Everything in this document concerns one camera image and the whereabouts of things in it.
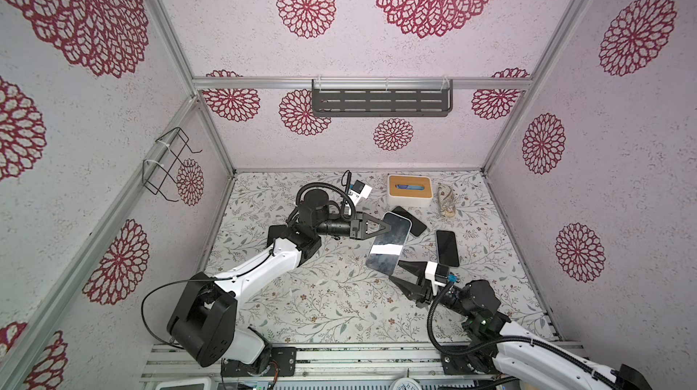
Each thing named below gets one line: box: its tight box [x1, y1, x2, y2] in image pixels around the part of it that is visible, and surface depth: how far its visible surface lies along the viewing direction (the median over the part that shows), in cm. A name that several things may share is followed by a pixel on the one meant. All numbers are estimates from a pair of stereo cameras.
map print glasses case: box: [437, 183, 456, 219], surface depth 108 cm
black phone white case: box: [365, 211, 413, 277], surface depth 66 cm
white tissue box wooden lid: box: [386, 174, 434, 209], surface depth 111 cm
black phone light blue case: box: [391, 205, 428, 237], surface depth 106 cm
